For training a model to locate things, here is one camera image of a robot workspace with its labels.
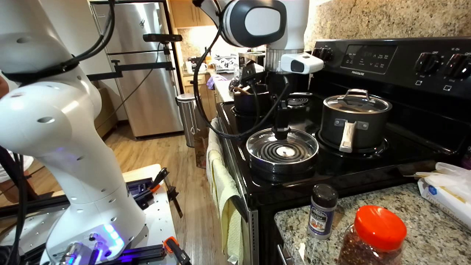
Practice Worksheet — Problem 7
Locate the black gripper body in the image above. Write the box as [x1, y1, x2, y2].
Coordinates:
[266, 72, 296, 115]

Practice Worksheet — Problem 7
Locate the clear glass lid black knob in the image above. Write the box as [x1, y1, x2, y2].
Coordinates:
[244, 124, 321, 169]

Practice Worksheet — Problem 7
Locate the white robot base table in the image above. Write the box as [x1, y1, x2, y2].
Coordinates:
[0, 162, 179, 265]

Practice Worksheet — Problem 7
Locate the right stove burner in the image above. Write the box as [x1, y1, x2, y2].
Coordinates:
[231, 80, 269, 118]

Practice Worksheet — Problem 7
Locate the electric coil burner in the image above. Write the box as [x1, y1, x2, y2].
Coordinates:
[244, 128, 321, 184]
[315, 134, 394, 159]

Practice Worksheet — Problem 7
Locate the red lid spice jar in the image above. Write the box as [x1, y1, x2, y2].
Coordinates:
[337, 205, 409, 265]

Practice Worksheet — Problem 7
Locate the small countertop appliance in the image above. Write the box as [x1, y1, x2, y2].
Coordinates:
[213, 52, 241, 75]

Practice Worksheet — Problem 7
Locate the yellow kitchen towel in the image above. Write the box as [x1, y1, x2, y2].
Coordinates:
[204, 130, 247, 265]

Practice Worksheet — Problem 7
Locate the stove control display panel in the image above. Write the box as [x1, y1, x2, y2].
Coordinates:
[340, 43, 399, 75]

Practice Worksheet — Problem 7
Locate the silver trash can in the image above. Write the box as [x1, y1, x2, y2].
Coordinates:
[175, 93, 198, 149]

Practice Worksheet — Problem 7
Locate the black cap spice shaker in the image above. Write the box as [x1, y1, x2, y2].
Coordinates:
[306, 183, 340, 242]

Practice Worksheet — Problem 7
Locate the stainless steel refrigerator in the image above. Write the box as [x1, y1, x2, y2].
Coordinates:
[90, 0, 185, 140]

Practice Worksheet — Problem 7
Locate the black electric stove range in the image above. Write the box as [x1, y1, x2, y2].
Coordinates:
[213, 35, 471, 265]

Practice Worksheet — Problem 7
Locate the black orange clamp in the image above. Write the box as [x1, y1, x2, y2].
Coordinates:
[162, 234, 194, 265]
[131, 166, 171, 209]

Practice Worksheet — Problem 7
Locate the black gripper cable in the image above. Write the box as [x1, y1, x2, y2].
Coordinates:
[191, 27, 291, 141]

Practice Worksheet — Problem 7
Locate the glass pot lid metal handle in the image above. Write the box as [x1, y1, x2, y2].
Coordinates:
[321, 87, 393, 116]

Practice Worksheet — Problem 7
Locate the black saucepan long handle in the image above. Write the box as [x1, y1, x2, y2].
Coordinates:
[316, 100, 394, 155]

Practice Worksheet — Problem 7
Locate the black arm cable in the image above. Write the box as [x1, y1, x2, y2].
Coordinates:
[1, 0, 118, 84]

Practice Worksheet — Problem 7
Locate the black cable bundle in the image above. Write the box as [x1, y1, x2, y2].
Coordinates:
[0, 146, 32, 265]

